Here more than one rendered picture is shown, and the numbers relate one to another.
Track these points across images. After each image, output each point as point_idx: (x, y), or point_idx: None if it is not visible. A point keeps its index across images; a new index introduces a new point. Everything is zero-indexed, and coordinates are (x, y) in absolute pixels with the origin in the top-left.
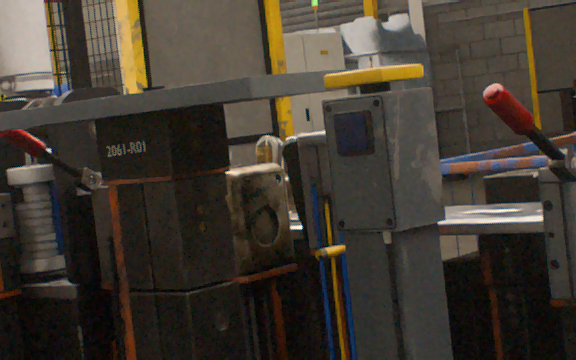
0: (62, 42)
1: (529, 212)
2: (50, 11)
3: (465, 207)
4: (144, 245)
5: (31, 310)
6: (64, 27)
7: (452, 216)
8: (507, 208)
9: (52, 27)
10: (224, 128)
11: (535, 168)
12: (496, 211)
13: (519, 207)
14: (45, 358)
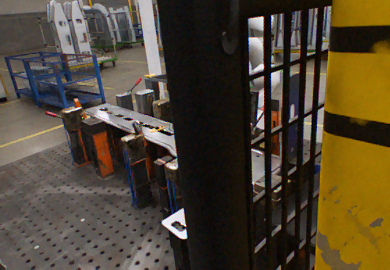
0: (252, 244)
1: (117, 112)
2: (266, 161)
3: (115, 120)
4: None
5: None
6: (246, 229)
7: (125, 115)
8: (114, 116)
9: (266, 196)
10: (166, 85)
11: (90, 122)
12: (116, 116)
13: (112, 116)
14: None
